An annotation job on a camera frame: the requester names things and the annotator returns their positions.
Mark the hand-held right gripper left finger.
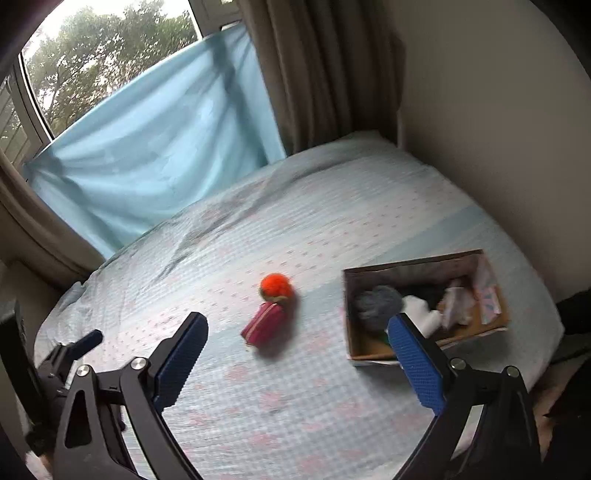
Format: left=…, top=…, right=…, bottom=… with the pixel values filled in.
left=54, top=311, right=209, bottom=480

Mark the window with grey frame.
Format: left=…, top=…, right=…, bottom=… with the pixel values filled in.
left=0, top=0, right=241, bottom=164

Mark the light blue hanging cloth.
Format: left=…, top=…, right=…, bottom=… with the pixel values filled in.
left=23, top=23, right=287, bottom=259

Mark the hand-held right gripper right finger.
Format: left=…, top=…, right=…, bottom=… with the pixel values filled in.
left=387, top=312, right=542, bottom=480

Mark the patterned cardboard box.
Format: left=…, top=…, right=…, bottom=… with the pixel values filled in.
left=342, top=249, right=510, bottom=366

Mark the light grey cloth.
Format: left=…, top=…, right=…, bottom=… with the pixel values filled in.
left=438, top=278, right=478, bottom=329

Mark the orange-haired doll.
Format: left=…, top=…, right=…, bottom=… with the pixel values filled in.
left=240, top=274, right=295, bottom=347

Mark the grey fluffy soft item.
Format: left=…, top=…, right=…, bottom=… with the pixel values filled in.
left=353, top=285, right=403, bottom=332

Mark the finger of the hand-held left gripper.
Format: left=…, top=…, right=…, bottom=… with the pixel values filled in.
left=60, top=329, right=103, bottom=365
left=36, top=344, right=70, bottom=377

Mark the grey-brown curtain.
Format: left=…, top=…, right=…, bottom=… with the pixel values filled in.
left=235, top=0, right=408, bottom=157
left=0, top=152, right=108, bottom=289

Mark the white soft item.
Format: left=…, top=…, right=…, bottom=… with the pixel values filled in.
left=401, top=295, right=445, bottom=339

